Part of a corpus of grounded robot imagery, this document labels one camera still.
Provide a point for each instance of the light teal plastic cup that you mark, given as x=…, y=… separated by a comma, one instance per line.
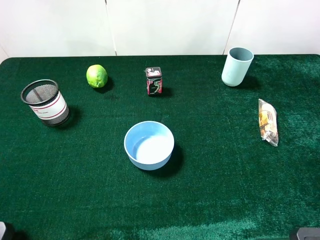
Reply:
x=237, y=63

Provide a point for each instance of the light blue bowl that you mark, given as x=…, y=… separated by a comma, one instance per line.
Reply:
x=149, y=145

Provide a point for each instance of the black red gum box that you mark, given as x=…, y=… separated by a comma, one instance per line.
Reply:
x=154, y=80

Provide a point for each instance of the green lime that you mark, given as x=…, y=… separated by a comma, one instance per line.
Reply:
x=96, y=76

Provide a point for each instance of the green felt table cloth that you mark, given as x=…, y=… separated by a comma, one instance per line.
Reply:
x=75, y=181

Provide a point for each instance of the wrapped snack packet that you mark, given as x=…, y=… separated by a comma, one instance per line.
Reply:
x=267, y=117

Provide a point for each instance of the black mesh pen holder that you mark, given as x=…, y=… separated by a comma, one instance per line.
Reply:
x=46, y=101

